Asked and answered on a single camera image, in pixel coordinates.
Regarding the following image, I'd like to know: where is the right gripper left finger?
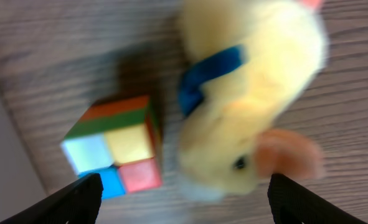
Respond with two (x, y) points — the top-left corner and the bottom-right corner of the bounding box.
(0, 173), (103, 224)

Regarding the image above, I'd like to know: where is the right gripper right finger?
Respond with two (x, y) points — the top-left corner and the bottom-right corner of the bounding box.
(267, 174), (367, 224)

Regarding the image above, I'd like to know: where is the multicoloured puzzle cube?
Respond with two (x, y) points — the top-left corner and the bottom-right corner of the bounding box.
(60, 95), (163, 199)

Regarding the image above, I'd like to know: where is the white plush duck toy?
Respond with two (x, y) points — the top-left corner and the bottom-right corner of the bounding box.
(177, 0), (329, 202)

